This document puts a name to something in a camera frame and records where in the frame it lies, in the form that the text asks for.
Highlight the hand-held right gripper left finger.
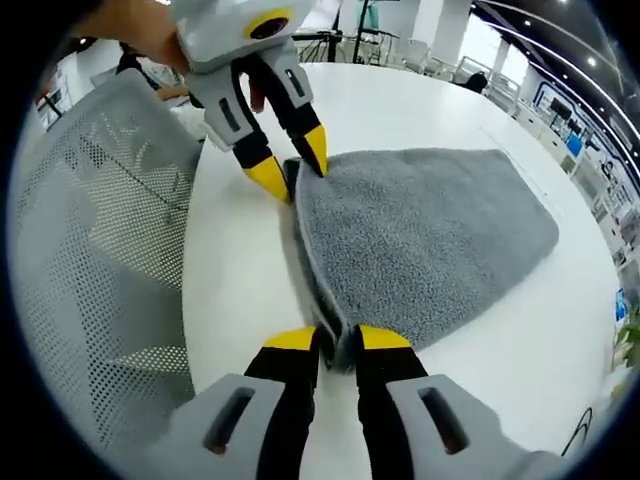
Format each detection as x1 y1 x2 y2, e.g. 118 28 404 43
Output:
143 325 322 480

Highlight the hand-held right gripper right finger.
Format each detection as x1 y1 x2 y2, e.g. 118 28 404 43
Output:
353 323 567 480

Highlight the grey towel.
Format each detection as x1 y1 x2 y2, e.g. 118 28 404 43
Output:
281 146 561 372

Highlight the person's left hand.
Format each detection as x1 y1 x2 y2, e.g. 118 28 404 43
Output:
148 23 195 72

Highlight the black backpack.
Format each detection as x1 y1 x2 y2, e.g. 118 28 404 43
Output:
461 70 490 97

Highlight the grey mesh office chair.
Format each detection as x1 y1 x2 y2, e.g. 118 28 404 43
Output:
13 66 202 452

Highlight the green potted plant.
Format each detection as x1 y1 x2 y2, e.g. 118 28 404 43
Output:
611 303 640 372

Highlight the black cable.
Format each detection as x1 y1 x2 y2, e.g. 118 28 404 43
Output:
558 406 597 457

